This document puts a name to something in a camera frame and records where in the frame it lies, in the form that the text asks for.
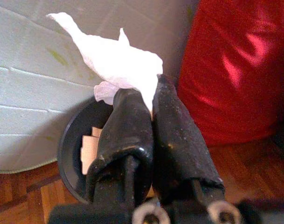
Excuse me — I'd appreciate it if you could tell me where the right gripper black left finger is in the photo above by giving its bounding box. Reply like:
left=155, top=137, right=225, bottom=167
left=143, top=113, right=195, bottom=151
left=85, top=88, right=154, bottom=206

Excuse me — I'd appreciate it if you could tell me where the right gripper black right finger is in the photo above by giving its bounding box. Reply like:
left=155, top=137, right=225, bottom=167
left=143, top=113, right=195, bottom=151
left=152, top=73, right=225, bottom=203

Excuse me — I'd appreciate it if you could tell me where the white tissue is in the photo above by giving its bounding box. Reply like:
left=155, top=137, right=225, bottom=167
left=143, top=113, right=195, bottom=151
left=46, top=12, right=164, bottom=112

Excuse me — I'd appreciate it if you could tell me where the small brown cardboard scrap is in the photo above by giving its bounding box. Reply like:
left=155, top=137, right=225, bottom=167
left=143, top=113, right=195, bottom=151
left=91, top=126, right=103, bottom=139

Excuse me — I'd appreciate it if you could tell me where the large brown cardboard scrap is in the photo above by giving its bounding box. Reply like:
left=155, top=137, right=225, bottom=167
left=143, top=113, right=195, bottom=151
left=81, top=134, right=101, bottom=175

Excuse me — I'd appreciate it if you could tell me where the black round waste bin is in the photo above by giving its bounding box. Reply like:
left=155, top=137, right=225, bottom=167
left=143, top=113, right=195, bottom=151
left=57, top=97, right=156, bottom=205

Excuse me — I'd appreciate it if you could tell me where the large red fabric beanbag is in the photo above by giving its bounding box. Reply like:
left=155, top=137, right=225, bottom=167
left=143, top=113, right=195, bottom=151
left=178, top=0, right=284, bottom=147

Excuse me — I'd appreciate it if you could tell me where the white mattress green leaf print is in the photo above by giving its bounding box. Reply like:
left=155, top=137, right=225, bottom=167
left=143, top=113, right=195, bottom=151
left=0, top=0, right=196, bottom=175

